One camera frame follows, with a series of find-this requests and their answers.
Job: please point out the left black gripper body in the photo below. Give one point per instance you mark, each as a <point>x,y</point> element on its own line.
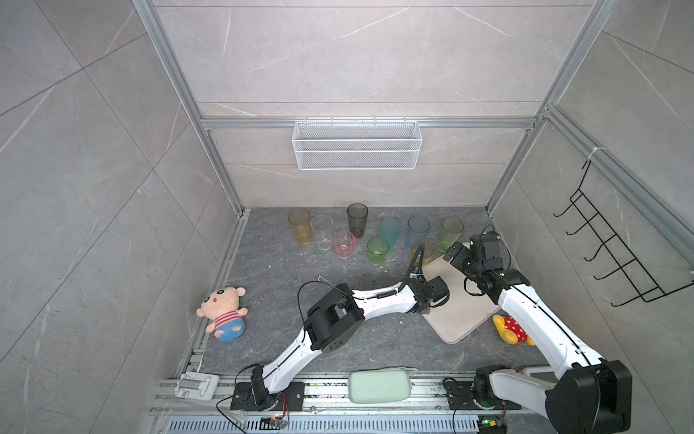
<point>428,309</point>

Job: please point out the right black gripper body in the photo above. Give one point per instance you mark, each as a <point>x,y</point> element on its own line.
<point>463,260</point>

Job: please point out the beige plastic tray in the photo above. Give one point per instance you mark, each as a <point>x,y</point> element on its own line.
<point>463,313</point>

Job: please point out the dark grey glass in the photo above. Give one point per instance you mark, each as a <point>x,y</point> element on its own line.
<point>357,219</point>

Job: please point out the clear glass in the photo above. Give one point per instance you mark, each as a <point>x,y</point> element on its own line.
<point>322,230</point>

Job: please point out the tall yellow glass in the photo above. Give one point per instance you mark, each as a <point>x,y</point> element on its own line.
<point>300,222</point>

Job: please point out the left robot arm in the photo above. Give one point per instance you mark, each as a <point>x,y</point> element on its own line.
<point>336,317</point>

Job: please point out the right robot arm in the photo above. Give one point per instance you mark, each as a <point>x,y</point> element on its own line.
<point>590,393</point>

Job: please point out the short amber glass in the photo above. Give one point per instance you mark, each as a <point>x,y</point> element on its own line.
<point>428,253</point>

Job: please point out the tall light green glass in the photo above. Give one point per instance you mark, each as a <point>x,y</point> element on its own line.
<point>451,228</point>

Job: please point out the short green glass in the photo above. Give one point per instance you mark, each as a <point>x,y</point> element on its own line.
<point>378,249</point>

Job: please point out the blue glass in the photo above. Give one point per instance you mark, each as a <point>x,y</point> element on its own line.
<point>417,229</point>

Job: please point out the teal glass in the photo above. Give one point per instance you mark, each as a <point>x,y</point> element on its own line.
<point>389,231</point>

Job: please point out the yellow plush toy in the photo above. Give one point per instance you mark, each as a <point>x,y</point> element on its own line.
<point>510,331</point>

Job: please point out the pink glass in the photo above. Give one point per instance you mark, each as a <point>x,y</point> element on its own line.
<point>344,243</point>

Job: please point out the light green sponge block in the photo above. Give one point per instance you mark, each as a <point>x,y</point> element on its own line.
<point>379,386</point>

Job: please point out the pink plush doll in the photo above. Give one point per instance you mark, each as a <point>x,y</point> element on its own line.
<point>222,308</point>

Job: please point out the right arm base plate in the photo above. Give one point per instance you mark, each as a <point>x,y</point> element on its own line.
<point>461,399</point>

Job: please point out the black wire hook rack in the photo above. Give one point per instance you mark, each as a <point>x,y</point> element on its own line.
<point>624,262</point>

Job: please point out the aluminium rail frame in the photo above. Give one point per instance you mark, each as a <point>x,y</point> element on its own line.
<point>327,409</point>

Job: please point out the white wire mesh basket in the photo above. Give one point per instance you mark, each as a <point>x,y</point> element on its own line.
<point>357,145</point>

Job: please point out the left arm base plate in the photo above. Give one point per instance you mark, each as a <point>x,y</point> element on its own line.
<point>290,396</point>

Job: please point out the white device left rail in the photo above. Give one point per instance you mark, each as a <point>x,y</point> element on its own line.
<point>196,386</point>

